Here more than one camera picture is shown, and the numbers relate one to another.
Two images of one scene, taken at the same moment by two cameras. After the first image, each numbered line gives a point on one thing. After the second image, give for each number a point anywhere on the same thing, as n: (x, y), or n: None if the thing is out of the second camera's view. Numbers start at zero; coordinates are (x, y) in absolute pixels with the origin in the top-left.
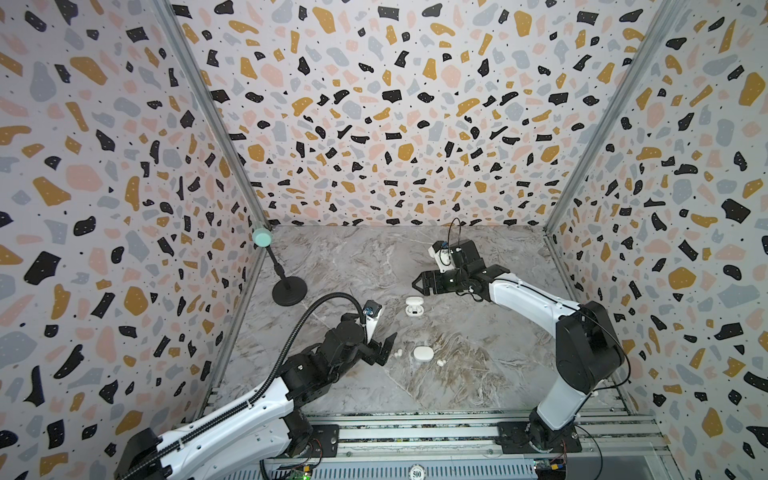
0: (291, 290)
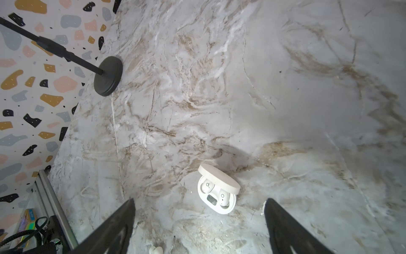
0: (107, 79)
